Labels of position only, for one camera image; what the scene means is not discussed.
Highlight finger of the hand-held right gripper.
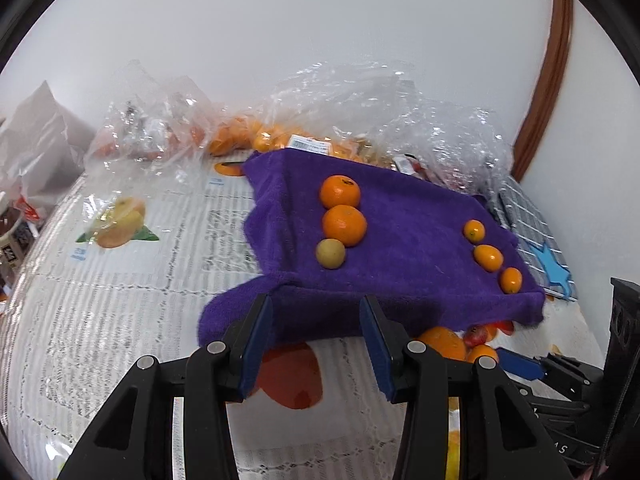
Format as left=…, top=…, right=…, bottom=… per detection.
left=495, top=347, right=603, bottom=386

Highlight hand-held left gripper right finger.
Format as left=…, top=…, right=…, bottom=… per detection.
left=359, top=294, right=573, bottom=480

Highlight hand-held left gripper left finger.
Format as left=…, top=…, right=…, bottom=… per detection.
left=57, top=292, right=275, bottom=480

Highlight yellow-green round fruit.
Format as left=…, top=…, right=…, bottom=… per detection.
left=315, top=238, right=347, bottom=270

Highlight bagged dark red fruits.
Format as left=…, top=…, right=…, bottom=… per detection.
left=391, top=152, right=473, bottom=193

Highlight purple towel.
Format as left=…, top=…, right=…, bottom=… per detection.
left=197, top=147, right=547, bottom=350

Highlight grey checked cloth blue star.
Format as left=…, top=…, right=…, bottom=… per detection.
left=481, top=175, right=577, bottom=303

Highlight printed lace tablecloth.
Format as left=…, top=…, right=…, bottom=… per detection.
left=0, top=152, right=606, bottom=480

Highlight bagged orange pile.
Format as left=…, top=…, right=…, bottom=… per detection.
left=207, top=115, right=363, bottom=161

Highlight clear plastic bag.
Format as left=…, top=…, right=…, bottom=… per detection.
left=390, top=92, right=515, bottom=197
left=84, top=59, right=217, bottom=173
left=260, top=59, right=418, bottom=161

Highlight white plastic bag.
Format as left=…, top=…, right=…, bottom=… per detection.
left=0, top=80, right=97, bottom=198

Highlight brown wooden door frame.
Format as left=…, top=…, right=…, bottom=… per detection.
left=510, top=0, right=574, bottom=184

